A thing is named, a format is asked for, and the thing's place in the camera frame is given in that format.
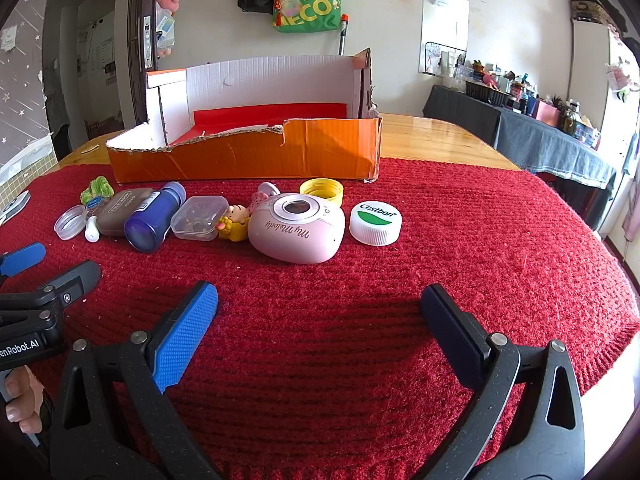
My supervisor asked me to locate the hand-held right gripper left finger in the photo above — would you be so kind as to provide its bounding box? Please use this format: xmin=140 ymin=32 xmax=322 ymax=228
xmin=47 ymin=281 xmax=223 ymax=480

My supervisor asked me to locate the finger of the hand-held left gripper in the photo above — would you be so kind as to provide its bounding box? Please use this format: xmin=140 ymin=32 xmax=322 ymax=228
xmin=37 ymin=260 xmax=101 ymax=311
xmin=0 ymin=242 xmax=47 ymax=288

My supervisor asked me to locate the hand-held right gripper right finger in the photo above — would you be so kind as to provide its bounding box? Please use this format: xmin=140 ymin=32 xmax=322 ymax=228
xmin=420 ymin=283 xmax=587 ymax=480

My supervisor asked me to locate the small clear dropper bottle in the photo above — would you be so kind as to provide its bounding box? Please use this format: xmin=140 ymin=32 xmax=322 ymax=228
xmin=82 ymin=195 xmax=108 ymax=244

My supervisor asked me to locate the clear round plastic lid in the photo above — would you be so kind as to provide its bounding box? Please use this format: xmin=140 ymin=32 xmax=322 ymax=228
xmin=54 ymin=205 xmax=90 ymax=241

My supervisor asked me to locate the brown oval case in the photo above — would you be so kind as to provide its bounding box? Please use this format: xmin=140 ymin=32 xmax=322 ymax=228
xmin=95 ymin=187 xmax=156 ymax=237

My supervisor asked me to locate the dark blue bottle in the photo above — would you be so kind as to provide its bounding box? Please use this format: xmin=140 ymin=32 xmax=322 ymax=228
xmin=124 ymin=181 xmax=187 ymax=253

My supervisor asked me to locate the green scrunchie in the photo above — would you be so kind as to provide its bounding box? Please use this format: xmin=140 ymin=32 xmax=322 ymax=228
xmin=81 ymin=176 xmax=115 ymax=206

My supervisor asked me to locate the yellow toy figure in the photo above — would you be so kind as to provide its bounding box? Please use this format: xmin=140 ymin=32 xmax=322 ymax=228
xmin=216 ymin=204 xmax=251 ymax=244

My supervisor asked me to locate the clear square plastic box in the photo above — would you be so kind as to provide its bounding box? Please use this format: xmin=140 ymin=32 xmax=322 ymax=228
xmin=171 ymin=195 xmax=230 ymax=241

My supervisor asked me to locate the white cap with green label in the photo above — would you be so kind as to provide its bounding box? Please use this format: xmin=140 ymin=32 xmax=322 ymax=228
xmin=349 ymin=201 xmax=403 ymax=246

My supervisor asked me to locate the pink toy camera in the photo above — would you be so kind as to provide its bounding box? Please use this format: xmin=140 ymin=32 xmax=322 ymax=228
xmin=247 ymin=192 xmax=347 ymax=265

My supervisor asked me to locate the yellow bottle cap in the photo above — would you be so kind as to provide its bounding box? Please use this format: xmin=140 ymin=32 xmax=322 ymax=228
xmin=305 ymin=178 xmax=345 ymax=207

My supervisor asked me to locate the orange cardboard box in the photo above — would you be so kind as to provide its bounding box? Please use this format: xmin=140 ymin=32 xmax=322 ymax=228
xmin=105 ymin=47 xmax=383 ymax=184

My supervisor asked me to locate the person's left hand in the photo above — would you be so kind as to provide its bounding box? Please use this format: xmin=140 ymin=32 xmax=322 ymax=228
xmin=5 ymin=366 xmax=43 ymax=435

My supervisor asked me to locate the white plastic gadget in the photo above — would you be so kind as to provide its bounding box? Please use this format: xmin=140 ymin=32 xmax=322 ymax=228
xmin=0 ymin=192 xmax=31 ymax=226

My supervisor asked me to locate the red knitted blanket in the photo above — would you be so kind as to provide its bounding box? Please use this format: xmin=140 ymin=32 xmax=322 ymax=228
xmin=0 ymin=157 xmax=640 ymax=480

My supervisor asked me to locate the dark cloth covered side table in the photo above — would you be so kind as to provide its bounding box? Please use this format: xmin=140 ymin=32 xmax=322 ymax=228
xmin=422 ymin=85 xmax=618 ymax=231

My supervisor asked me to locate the red paper liner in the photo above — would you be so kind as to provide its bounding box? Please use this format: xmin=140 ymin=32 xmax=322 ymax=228
xmin=170 ymin=102 xmax=349 ymax=147

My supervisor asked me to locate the black ribbed tray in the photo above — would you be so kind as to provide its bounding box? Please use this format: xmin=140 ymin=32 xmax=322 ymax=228
xmin=465 ymin=80 xmax=513 ymax=106

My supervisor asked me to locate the purple hanging cloth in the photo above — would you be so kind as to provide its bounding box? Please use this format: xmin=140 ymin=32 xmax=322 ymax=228
xmin=622 ymin=130 xmax=640 ymax=241

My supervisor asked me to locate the cluster of bottles and jars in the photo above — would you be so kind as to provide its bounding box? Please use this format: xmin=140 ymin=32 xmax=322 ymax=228
xmin=440 ymin=57 xmax=601 ymax=151

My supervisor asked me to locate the plastic bag on door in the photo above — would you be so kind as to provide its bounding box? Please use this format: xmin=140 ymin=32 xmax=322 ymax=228
xmin=154 ymin=2 xmax=177 ymax=58

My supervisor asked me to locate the tall white panel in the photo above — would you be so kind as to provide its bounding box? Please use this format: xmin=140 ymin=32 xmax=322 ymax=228
xmin=570 ymin=0 xmax=626 ymax=111

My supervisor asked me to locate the pink flower bunch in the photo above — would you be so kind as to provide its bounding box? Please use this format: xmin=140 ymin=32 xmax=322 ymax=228
xmin=607 ymin=60 xmax=640 ymax=96

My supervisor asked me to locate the wall mirror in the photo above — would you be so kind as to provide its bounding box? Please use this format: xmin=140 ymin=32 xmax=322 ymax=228
xmin=417 ymin=0 xmax=471 ymax=78

